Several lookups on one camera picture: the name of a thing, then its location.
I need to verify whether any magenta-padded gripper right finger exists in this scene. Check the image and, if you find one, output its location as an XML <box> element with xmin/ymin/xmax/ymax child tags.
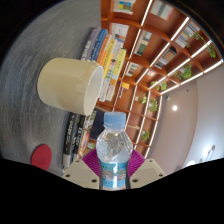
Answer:
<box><xmin>128</xmin><ymin>149</ymin><xmax>167</xmax><ymax>189</ymax></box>

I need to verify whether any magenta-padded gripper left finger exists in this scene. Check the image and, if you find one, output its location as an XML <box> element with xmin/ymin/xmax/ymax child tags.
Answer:
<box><xmin>61</xmin><ymin>148</ymin><xmax>101</xmax><ymax>189</ymax></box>

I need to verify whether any clear blue-capped water bottle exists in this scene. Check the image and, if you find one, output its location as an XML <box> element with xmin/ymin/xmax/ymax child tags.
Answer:
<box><xmin>95</xmin><ymin>111</ymin><xmax>134</xmax><ymax>191</ymax></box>

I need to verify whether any flat round red coaster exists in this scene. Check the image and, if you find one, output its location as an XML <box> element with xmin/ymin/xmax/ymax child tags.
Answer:
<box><xmin>30</xmin><ymin>143</ymin><xmax>53</xmax><ymax>172</ymax></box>

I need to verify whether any dark book stack, orange cover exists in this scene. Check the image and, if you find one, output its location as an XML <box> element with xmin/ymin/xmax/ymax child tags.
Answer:
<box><xmin>61</xmin><ymin>109</ymin><xmax>98</xmax><ymax>169</ymax></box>

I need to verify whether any branched ceiling lamp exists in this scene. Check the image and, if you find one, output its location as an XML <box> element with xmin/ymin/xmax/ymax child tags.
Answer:
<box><xmin>184</xmin><ymin>143</ymin><xmax>218</xmax><ymax>168</ymax></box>

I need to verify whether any cream plastic cup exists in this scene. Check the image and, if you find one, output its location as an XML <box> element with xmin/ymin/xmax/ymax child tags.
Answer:
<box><xmin>36</xmin><ymin>57</ymin><xmax>105</xmax><ymax>117</ymax></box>

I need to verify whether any stack of pale colourful books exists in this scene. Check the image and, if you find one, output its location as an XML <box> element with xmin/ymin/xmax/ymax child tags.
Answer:
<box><xmin>79</xmin><ymin>27</ymin><xmax>128</xmax><ymax>103</ymax></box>

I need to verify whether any wooden wall shelf unit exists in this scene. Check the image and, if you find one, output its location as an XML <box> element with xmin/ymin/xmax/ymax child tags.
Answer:
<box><xmin>96</xmin><ymin>0</ymin><xmax>224</xmax><ymax>161</ymax></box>

